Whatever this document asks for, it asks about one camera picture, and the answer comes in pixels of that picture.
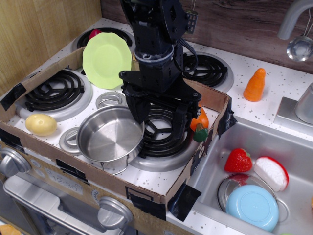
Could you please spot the red toy behind plate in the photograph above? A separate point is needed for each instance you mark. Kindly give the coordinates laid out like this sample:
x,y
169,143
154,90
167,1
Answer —
x,y
94,33

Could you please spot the left silver oven knob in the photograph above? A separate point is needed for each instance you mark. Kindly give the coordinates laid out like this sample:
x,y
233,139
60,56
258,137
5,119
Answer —
x,y
13,163

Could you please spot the silver oven knob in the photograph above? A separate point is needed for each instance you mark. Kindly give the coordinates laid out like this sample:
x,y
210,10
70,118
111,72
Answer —
x,y
13,163
113,214

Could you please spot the right silver oven knob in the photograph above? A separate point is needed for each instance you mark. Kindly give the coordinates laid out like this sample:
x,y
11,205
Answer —
x,y
113,214

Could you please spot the light blue plastic bowl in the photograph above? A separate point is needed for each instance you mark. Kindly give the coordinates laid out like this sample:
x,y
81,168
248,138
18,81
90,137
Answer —
x,y
254,205

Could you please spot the silver oven door handle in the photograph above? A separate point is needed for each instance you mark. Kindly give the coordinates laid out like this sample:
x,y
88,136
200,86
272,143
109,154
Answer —
x,y
46,204

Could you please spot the hanging metal ladle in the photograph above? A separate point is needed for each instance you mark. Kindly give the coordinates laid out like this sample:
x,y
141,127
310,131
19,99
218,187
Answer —
x,y
300,49

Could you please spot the light green plastic plate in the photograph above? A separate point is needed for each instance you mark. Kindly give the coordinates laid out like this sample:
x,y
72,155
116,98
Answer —
x,y
104,57

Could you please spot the silver toy faucet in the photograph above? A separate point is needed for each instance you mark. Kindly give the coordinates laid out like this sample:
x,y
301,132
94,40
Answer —
x,y
291,17

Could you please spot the red white toy radish slice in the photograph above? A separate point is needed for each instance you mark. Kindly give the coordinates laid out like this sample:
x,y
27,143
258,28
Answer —
x,y
272,172

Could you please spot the orange toy carrot piece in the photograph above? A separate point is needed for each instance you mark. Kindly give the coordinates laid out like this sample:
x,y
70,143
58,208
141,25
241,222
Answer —
x,y
255,87

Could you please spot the red toy strawberry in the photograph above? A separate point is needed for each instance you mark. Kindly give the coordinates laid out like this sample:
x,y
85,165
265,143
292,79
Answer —
x,y
238,161

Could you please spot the stainless steel pot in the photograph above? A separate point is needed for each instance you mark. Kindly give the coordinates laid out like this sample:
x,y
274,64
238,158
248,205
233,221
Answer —
x,y
111,136

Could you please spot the cardboard fence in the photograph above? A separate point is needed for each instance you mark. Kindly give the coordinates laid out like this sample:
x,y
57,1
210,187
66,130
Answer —
x,y
148,200

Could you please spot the yellow toy potato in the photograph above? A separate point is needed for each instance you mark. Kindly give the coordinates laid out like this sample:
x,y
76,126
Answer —
x,y
41,124

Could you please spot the orange toy carrot green stem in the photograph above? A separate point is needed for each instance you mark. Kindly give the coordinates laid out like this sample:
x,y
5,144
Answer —
x,y
200,126

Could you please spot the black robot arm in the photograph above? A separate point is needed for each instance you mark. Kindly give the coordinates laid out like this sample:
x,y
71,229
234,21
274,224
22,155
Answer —
x,y
158,27

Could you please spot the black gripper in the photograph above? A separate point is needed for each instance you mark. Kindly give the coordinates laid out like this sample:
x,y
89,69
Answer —
x,y
163,85

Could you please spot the hanging metal spatula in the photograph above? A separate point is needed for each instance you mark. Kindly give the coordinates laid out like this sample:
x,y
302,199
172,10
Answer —
x,y
192,17

